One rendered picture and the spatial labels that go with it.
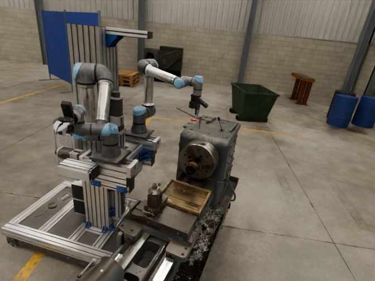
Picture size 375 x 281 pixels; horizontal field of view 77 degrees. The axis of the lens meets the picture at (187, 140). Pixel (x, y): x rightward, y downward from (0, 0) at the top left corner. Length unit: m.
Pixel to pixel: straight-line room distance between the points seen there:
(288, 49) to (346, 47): 2.43
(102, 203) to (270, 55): 10.75
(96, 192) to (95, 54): 1.20
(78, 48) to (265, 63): 10.69
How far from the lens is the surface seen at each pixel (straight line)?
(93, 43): 1.88
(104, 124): 1.50
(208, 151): 1.90
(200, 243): 2.00
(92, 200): 2.43
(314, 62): 12.70
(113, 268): 1.14
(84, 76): 1.67
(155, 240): 1.63
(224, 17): 11.93
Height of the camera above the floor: 2.03
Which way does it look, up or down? 24 degrees down
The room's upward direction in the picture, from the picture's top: 6 degrees clockwise
